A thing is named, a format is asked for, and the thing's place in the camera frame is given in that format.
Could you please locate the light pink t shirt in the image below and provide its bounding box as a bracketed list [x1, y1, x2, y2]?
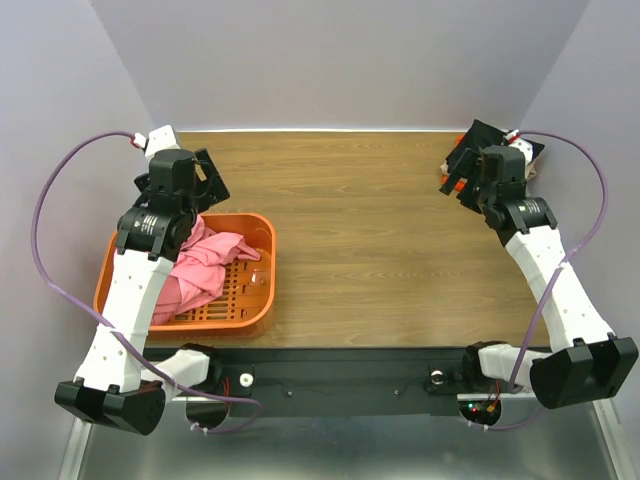
[152, 216, 261, 326]

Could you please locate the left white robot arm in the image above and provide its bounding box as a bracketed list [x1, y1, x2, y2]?
[54, 149, 230, 435]

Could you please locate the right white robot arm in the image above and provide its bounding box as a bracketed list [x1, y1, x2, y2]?
[440, 145, 639, 409]

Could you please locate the folded orange t shirt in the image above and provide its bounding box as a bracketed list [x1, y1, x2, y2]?
[440, 134, 466, 192]

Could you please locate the folded beige t shirt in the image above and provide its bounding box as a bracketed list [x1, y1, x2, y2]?
[525, 160, 537, 181]

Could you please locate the folded black t shirt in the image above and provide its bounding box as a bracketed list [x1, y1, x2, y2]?
[450, 119, 545, 167]

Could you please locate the orange plastic basket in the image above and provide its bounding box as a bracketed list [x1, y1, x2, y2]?
[94, 213, 276, 343]

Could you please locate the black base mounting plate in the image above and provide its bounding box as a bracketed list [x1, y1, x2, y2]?
[142, 345, 551, 419]

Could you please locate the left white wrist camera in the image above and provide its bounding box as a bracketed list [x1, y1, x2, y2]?
[131, 125, 180, 161]

